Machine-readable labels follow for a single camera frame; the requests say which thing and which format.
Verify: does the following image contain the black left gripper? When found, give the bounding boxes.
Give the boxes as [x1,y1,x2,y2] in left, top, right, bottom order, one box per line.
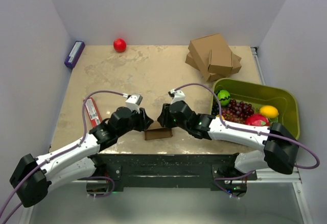
[118,106,153,137]

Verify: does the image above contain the brown cardboard box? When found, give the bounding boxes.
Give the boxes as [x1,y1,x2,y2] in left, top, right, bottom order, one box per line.
[144,121,173,141]

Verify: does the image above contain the green plastic tub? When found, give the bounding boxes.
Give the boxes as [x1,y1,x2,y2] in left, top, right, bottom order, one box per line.
[213,78,300,139]

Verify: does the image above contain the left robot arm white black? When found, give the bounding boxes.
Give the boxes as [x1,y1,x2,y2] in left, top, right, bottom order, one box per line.
[10,107,154,208]

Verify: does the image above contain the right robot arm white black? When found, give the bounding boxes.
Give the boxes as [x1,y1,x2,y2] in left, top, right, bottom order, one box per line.
[157,101,298,180]

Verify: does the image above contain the red rectangular box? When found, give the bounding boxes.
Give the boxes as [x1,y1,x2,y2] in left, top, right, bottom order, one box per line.
[85,97,102,127]

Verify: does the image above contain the folded cardboard box front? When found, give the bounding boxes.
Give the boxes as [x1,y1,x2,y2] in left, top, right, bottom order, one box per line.
[207,49,242,76]

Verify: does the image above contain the folded cardboard box bottom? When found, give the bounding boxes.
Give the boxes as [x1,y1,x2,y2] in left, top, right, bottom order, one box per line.
[185,53,242,82]

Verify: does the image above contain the purple rectangular box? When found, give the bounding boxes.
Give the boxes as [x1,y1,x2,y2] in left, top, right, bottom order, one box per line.
[64,41,85,69]

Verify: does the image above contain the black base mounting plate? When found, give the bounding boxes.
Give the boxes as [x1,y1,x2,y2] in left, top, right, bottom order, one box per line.
[86,154,257,194]

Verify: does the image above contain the dark grapes bunch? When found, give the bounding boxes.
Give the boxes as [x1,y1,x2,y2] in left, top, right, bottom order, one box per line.
[211,103,221,116]

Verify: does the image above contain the green watermelon ball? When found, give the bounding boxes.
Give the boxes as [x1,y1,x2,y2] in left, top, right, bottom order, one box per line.
[216,89,231,106]

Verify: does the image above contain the red grapes bunch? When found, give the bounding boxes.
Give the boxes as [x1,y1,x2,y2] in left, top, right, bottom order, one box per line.
[222,99,254,124]

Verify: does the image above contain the red apple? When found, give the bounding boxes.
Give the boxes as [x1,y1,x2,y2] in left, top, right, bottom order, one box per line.
[113,38,127,53]

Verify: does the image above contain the red dragon fruit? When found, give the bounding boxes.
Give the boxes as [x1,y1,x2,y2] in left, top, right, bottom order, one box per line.
[245,113,270,127]

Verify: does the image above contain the yellow lemon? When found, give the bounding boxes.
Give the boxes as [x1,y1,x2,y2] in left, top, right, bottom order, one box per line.
[259,105,279,119]

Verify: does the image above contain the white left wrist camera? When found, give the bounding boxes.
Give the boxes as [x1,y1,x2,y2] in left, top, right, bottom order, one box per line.
[123,93,143,113]

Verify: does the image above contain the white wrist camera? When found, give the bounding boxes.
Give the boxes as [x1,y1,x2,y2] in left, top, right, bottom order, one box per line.
[168,89,185,105]
[123,93,143,113]

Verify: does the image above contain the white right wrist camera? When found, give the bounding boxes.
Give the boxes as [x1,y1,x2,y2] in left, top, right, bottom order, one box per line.
[168,89,185,105]

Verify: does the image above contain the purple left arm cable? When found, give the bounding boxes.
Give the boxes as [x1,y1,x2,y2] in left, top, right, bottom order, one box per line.
[0,90,127,223]

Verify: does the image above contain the aluminium frame rail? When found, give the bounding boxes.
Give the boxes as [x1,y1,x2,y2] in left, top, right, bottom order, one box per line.
[251,47,301,183]

